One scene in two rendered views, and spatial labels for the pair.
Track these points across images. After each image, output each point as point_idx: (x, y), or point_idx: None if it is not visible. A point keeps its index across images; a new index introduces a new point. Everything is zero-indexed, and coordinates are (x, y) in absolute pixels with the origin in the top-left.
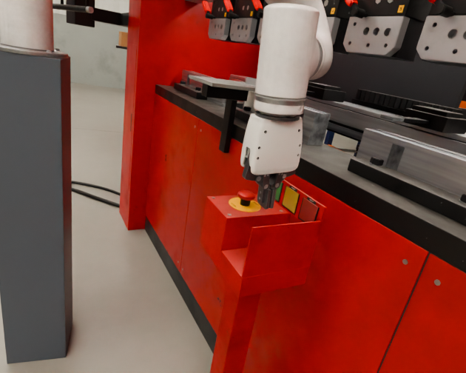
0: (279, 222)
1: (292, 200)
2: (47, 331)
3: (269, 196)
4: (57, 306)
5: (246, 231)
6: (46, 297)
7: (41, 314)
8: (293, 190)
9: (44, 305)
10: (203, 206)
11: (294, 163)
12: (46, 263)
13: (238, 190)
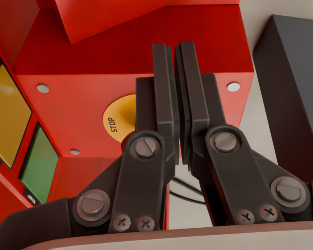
0: (55, 53)
1: (0, 111)
2: (296, 39)
3: (191, 89)
4: (294, 60)
5: (171, 38)
6: (308, 71)
7: (307, 55)
8: None
9: (308, 64)
10: (112, 161)
11: None
12: None
13: (75, 179)
